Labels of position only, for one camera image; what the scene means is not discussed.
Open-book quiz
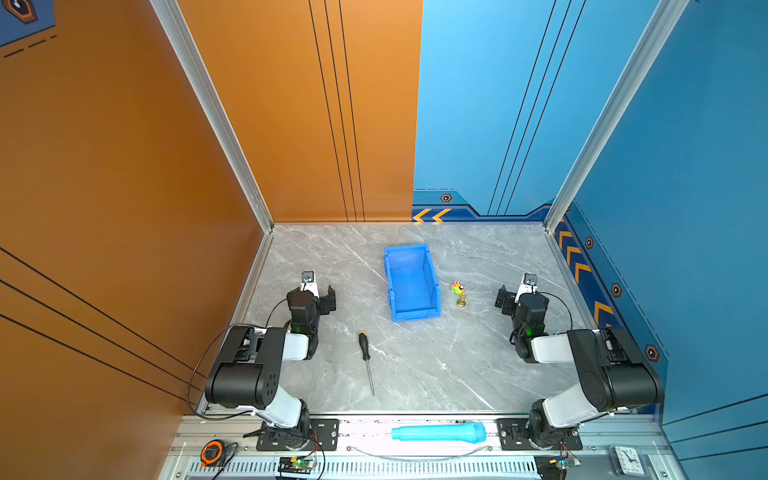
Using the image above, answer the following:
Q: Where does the black handled screwdriver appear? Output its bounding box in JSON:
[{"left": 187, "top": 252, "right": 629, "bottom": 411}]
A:
[{"left": 358, "top": 331, "right": 375, "bottom": 395}]

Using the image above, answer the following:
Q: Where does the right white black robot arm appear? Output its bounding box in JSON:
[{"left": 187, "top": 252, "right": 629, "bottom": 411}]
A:
[{"left": 495, "top": 285, "right": 664, "bottom": 449}]

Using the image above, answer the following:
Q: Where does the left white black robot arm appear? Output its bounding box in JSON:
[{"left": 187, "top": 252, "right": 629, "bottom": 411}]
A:
[{"left": 204, "top": 287, "right": 336, "bottom": 449}]

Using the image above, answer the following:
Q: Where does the blue plastic bin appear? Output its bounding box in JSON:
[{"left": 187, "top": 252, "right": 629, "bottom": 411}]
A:
[{"left": 384, "top": 244, "right": 442, "bottom": 323}]

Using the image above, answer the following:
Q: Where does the small colourful toy figure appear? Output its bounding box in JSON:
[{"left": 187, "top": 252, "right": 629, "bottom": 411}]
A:
[{"left": 451, "top": 280, "right": 467, "bottom": 308}]

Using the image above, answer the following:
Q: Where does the cyan plastic cylinder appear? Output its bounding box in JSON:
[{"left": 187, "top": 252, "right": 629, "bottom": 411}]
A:
[{"left": 391, "top": 422, "right": 487, "bottom": 444}]

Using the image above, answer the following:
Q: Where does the right circuit board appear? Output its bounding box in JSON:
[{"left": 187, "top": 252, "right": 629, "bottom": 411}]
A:
[{"left": 535, "top": 455, "right": 582, "bottom": 480}]

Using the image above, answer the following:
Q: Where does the left green circuit board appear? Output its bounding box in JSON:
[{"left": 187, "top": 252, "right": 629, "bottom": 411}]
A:
[{"left": 277, "top": 457, "right": 317, "bottom": 477}]

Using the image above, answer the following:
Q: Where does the orange black tape measure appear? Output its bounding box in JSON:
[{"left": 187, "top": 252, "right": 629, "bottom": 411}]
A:
[{"left": 200, "top": 439, "right": 227, "bottom": 468}]

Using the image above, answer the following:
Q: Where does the white desk clock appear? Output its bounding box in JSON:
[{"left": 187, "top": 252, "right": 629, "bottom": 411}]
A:
[{"left": 610, "top": 446, "right": 647, "bottom": 477}]

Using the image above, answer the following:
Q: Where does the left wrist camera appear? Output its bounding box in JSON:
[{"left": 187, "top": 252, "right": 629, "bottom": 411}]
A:
[{"left": 300, "top": 270, "right": 320, "bottom": 297}]

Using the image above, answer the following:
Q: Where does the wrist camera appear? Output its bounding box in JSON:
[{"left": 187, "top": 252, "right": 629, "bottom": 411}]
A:
[
  {"left": 516, "top": 273, "right": 538, "bottom": 298},
  {"left": 300, "top": 270, "right": 320, "bottom": 297}
]

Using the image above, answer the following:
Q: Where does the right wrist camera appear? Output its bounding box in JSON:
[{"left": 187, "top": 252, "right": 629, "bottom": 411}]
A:
[{"left": 516, "top": 273, "right": 538, "bottom": 298}]

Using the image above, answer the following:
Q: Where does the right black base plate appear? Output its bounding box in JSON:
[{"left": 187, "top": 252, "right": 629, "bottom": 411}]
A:
[{"left": 495, "top": 417, "right": 583, "bottom": 451}]

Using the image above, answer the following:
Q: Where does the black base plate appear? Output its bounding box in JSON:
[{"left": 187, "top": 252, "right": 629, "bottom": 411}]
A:
[
  {"left": 256, "top": 419, "right": 339, "bottom": 452},
  {"left": 495, "top": 417, "right": 583, "bottom": 451}
]

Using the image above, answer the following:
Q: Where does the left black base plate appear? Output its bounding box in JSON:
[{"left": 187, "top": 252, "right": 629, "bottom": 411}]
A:
[{"left": 256, "top": 419, "right": 339, "bottom": 452}]

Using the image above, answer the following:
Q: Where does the left aluminium corner post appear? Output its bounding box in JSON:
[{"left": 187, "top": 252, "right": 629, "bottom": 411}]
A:
[{"left": 150, "top": 0, "right": 274, "bottom": 234}]

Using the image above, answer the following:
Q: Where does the aluminium corner post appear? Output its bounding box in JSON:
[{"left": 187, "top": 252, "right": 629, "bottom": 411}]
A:
[
  {"left": 543, "top": 0, "right": 689, "bottom": 234},
  {"left": 150, "top": 0, "right": 274, "bottom": 234}
]

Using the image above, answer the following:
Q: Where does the right aluminium corner post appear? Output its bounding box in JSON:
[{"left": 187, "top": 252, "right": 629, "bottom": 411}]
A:
[{"left": 543, "top": 0, "right": 689, "bottom": 234}]

